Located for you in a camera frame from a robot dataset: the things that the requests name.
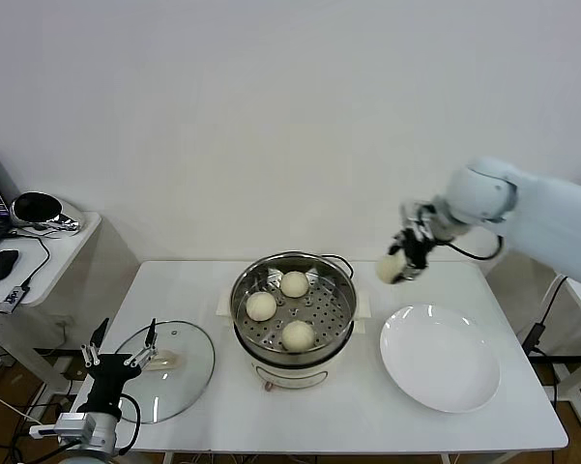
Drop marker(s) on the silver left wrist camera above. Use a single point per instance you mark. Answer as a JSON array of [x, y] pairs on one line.
[[75, 425]]

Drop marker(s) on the shiny chrome rounded device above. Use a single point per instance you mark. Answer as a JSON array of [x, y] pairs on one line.
[[63, 217]]

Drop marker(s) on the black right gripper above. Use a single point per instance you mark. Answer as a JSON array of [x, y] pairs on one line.
[[427, 224]]

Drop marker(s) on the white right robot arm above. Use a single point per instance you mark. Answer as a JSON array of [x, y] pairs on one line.
[[551, 217]]

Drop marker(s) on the black computer mouse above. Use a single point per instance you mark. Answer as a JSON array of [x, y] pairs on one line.
[[0, 265]]

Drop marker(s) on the round white plate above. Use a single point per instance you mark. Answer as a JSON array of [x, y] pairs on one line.
[[440, 357]]

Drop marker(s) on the cream electric cooker pot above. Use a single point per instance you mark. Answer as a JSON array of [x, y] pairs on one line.
[[295, 374]]

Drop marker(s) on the small grey usb hub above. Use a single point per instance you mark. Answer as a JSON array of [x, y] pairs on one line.
[[12, 299]]

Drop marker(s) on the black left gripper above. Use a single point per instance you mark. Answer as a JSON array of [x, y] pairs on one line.
[[108, 382]]

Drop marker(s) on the white steamed baozi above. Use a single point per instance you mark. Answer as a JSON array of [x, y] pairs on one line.
[[261, 306], [389, 269], [295, 284], [298, 336]]

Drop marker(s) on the perforated steel steamer basket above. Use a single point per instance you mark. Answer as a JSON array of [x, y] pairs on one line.
[[328, 314]]

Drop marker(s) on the round glass pot lid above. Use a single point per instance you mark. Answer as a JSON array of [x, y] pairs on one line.
[[188, 386]]

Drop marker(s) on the black table foot bar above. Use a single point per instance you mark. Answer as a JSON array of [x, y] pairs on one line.
[[560, 359]]

